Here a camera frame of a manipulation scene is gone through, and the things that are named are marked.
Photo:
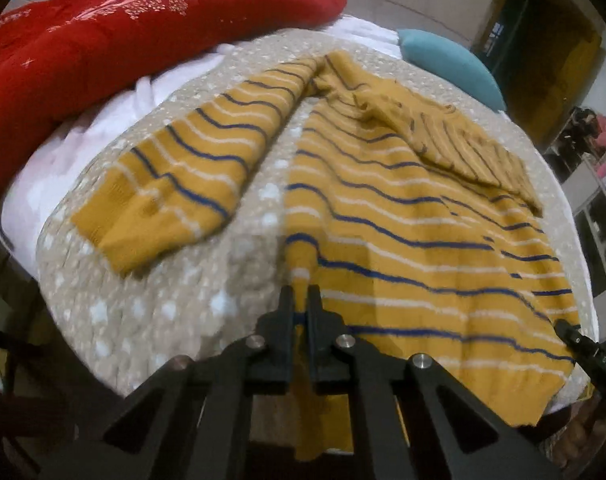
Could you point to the teal pillow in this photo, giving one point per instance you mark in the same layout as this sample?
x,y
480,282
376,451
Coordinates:
x,y
453,65

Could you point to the yellow striped knit sweater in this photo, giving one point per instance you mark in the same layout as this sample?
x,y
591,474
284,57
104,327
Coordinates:
x,y
408,240

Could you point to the dark wooden wardrobe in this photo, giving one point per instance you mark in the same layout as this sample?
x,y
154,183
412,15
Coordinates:
x,y
538,35

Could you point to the white shelf unit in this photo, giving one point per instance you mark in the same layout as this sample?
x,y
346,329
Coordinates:
x,y
595,210

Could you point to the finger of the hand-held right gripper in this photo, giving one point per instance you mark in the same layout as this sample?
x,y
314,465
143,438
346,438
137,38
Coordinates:
x,y
590,355

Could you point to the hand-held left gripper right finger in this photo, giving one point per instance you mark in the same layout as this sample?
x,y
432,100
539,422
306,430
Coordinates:
x,y
315,325

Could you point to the beige dotted quilt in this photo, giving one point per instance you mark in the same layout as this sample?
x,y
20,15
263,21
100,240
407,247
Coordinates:
x,y
148,300

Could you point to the red patterned blanket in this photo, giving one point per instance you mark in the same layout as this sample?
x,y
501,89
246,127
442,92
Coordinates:
x,y
98,60

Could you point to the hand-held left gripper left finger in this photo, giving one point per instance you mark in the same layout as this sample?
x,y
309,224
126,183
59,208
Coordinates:
x,y
285,325

